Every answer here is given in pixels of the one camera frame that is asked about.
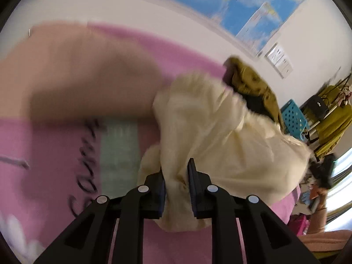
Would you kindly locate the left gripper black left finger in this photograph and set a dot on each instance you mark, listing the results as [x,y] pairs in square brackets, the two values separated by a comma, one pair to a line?
[110,230]

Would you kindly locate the pink daisy bed sheet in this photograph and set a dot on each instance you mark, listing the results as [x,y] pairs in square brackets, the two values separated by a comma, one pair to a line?
[52,171]

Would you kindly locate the person's right hand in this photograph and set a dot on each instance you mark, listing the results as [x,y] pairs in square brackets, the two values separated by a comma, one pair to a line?
[318,196]

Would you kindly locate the white coat rack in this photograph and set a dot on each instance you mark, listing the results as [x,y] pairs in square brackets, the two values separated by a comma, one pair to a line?
[333,96]

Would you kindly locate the cream yellow jacket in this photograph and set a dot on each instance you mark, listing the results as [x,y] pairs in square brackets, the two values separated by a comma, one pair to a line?
[202,119]

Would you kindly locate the white wall socket panel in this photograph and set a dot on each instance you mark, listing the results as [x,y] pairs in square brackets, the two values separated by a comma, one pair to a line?
[279,60]

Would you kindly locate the olive green garment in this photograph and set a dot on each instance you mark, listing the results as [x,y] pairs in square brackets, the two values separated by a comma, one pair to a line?
[259,97]

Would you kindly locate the teal perforated plastic basket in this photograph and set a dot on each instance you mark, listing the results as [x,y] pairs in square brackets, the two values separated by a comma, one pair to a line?
[295,123]

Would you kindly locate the folded peach pink garment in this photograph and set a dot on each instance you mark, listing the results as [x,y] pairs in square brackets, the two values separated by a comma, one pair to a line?
[67,71]

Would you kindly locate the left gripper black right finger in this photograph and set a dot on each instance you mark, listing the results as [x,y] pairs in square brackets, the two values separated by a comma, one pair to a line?
[244,230]

